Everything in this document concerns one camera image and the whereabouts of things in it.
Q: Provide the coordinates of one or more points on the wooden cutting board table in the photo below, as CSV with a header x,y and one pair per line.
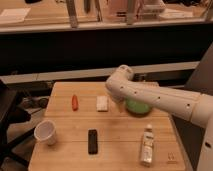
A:
x,y
119,135

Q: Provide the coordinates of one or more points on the black remote control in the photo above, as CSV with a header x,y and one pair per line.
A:
x,y
92,142

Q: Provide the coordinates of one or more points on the white squeeze bottle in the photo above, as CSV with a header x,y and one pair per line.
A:
x,y
146,156

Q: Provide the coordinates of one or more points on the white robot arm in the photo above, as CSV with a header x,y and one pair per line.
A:
x,y
191,106

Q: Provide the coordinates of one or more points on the white paper sheet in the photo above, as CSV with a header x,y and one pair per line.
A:
x,y
8,16

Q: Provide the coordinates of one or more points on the green bowl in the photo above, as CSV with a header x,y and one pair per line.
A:
x,y
137,107

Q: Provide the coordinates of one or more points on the orange carrot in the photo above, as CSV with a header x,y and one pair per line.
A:
x,y
74,103

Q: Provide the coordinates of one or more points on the white sponge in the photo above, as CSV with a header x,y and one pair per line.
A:
x,y
102,104

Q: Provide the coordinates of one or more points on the black chair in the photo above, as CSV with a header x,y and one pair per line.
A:
x,y
11,113

